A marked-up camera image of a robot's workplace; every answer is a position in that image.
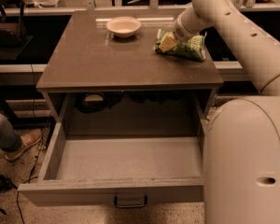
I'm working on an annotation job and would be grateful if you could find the white paper bowl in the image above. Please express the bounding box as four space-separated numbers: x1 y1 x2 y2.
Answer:
105 17 141 38

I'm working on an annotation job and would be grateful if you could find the blue jeans leg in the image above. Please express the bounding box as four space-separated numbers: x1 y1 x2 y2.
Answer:
0 114 21 152

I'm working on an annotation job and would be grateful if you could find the open grey top drawer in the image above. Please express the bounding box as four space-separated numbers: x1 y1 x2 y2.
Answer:
18 91 209 207

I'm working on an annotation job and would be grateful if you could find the grey cabinet with glossy top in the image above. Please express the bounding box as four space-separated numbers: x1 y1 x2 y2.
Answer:
35 8 224 121

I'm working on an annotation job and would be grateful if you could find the tan leather shoe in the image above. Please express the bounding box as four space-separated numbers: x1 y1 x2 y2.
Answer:
5 129 42 161

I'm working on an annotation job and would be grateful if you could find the black drawer handle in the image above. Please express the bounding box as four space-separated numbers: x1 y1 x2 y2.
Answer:
114 196 148 209

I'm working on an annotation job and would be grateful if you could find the green jalapeno chip bag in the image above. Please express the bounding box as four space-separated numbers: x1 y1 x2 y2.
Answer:
153 29 206 62

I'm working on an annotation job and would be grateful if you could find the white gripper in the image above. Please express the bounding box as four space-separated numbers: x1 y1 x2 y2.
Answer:
159 16 195 52

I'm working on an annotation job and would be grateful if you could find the black handbag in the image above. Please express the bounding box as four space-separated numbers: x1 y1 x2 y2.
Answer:
0 0 27 48

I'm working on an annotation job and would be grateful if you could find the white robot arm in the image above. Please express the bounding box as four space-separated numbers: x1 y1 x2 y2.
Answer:
171 0 280 224

